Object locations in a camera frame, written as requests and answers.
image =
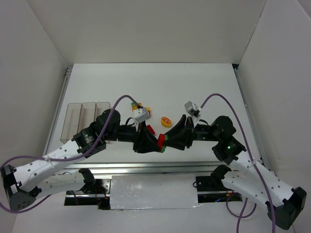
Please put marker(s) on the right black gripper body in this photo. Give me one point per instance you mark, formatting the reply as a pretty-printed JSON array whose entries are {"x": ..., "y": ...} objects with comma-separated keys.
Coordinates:
[{"x": 190, "y": 132}]

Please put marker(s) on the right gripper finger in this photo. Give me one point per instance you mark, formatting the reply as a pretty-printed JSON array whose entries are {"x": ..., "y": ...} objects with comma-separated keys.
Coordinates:
[
  {"x": 179, "y": 130},
  {"x": 178, "y": 142}
]

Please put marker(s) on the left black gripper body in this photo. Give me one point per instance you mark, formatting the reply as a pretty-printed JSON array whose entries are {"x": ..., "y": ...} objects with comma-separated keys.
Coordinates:
[{"x": 138, "y": 138}]

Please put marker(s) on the red green lego brick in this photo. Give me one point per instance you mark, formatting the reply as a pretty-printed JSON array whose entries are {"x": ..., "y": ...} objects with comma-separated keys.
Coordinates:
[{"x": 160, "y": 142}]

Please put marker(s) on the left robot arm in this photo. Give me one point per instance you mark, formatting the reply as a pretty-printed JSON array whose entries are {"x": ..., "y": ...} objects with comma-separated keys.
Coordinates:
[{"x": 41, "y": 178}]

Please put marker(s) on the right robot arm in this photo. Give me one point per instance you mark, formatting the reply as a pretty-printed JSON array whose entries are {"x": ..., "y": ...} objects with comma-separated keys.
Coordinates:
[{"x": 238, "y": 171}]

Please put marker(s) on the yellow butterfly lego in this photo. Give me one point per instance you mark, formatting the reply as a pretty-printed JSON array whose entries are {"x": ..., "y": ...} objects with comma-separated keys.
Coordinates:
[{"x": 166, "y": 122}]

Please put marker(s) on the yellow red lego stack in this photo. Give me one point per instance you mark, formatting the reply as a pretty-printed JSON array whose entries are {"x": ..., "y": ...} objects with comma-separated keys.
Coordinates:
[{"x": 149, "y": 111}]

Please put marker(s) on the green yellow striped lego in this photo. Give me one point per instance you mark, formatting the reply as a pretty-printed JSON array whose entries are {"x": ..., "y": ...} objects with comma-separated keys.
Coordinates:
[{"x": 135, "y": 106}]

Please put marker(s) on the clear container right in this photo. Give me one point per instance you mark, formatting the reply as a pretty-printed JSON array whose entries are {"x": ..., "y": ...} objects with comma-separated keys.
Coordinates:
[{"x": 100, "y": 107}]

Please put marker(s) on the clear container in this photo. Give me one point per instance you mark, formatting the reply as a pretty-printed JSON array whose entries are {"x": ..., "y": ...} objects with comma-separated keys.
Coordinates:
[
  {"x": 86, "y": 115},
  {"x": 100, "y": 107},
  {"x": 70, "y": 126}
]

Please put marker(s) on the white taped panel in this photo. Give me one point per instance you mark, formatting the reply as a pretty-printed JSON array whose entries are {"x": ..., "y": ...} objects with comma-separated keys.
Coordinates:
[{"x": 153, "y": 192}]

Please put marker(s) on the clear container middle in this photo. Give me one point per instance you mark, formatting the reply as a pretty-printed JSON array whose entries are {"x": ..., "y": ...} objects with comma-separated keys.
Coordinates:
[{"x": 86, "y": 115}]

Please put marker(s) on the clear container left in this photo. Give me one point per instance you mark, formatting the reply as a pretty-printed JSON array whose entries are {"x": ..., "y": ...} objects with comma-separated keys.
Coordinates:
[{"x": 70, "y": 126}]

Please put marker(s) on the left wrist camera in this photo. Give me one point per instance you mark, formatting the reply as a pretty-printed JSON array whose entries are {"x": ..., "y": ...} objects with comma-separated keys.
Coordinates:
[{"x": 140, "y": 115}]

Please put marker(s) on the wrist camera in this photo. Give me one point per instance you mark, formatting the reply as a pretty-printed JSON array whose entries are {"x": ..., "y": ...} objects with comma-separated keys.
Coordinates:
[
  {"x": 140, "y": 115},
  {"x": 194, "y": 111}
]

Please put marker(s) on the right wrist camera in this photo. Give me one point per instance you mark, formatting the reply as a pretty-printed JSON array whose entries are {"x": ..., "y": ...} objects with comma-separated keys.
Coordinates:
[{"x": 194, "y": 111}]

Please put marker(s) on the aluminium frame rail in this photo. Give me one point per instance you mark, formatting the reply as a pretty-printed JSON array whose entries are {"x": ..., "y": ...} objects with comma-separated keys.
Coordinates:
[{"x": 165, "y": 88}]

